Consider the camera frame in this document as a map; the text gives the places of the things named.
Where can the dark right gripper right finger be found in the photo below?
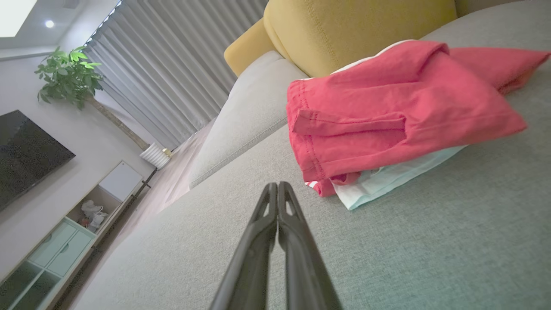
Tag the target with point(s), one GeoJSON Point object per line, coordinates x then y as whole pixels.
{"type": "Point", "coordinates": [305, 275]}

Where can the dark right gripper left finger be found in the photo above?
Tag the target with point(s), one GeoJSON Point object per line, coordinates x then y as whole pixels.
{"type": "Point", "coordinates": [252, 267]}

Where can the red pants with white stripes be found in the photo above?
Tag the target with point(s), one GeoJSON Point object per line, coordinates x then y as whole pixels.
{"type": "Point", "coordinates": [327, 186]}

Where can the red shirt with white trim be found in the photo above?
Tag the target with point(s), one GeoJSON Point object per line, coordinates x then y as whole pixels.
{"type": "Point", "coordinates": [387, 107]}

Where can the white folded garment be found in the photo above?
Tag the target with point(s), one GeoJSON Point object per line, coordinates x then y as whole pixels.
{"type": "Point", "coordinates": [387, 178]}

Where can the grey sofa seat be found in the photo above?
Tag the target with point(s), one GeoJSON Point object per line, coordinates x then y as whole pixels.
{"type": "Point", "coordinates": [409, 258]}

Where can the grey sofa back cushion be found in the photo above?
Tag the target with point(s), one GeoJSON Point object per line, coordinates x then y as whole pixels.
{"type": "Point", "coordinates": [245, 116]}

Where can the white plastic bags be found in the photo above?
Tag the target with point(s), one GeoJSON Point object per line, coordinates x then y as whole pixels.
{"type": "Point", "coordinates": [94, 213]}

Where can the white television cabinet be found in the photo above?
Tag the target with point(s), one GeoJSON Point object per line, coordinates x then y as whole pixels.
{"type": "Point", "coordinates": [56, 249]}

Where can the small yellow sofa cushion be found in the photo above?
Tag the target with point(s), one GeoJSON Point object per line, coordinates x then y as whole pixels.
{"type": "Point", "coordinates": [249, 49]}

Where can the grey pleated curtain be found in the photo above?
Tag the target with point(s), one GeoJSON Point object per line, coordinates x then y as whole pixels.
{"type": "Point", "coordinates": [172, 64]}

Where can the yellow sofa back cushion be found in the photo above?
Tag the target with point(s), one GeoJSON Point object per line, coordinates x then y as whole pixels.
{"type": "Point", "coordinates": [353, 30]}

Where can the green potted tree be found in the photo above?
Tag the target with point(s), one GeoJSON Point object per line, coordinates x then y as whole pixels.
{"type": "Point", "coordinates": [69, 77]}

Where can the bright ceiling light panel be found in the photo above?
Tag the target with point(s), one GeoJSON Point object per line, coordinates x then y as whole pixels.
{"type": "Point", "coordinates": [15, 10]}

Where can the black wall television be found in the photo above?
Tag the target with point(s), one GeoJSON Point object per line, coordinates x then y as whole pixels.
{"type": "Point", "coordinates": [26, 155]}

